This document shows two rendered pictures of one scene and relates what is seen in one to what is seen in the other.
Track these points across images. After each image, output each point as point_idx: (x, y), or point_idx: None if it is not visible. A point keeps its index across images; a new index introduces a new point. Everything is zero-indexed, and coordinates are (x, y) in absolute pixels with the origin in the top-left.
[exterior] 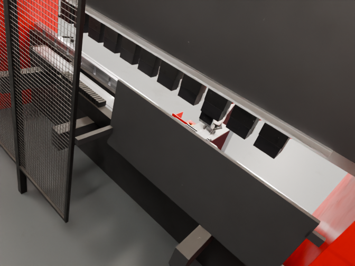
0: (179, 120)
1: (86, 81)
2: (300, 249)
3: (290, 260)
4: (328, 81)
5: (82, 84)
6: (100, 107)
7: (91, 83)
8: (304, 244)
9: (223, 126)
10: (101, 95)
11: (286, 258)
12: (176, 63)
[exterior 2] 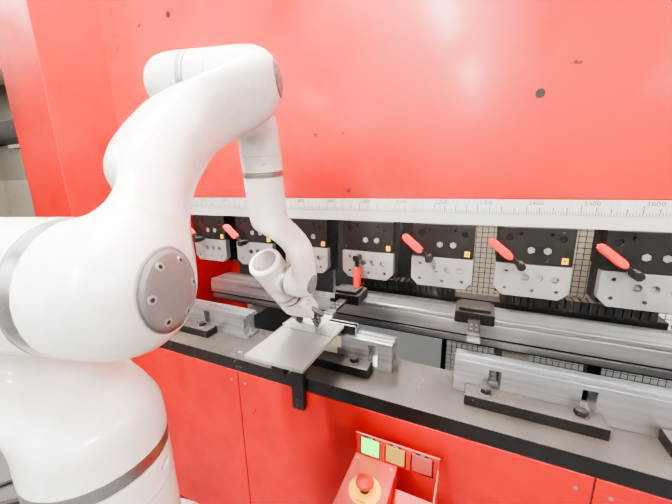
0: (377, 342)
1: (633, 336)
2: (205, 272)
3: (207, 290)
4: None
5: (580, 301)
6: (498, 298)
7: (614, 334)
8: (200, 271)
9: (266, 353)
10: (545, 320)
11: None
12: None
